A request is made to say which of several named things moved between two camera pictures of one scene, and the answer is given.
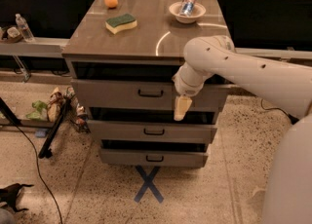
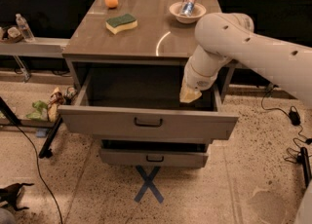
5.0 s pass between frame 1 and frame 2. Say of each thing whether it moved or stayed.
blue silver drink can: stayed
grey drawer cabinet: stayed
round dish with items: stayed
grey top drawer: moved
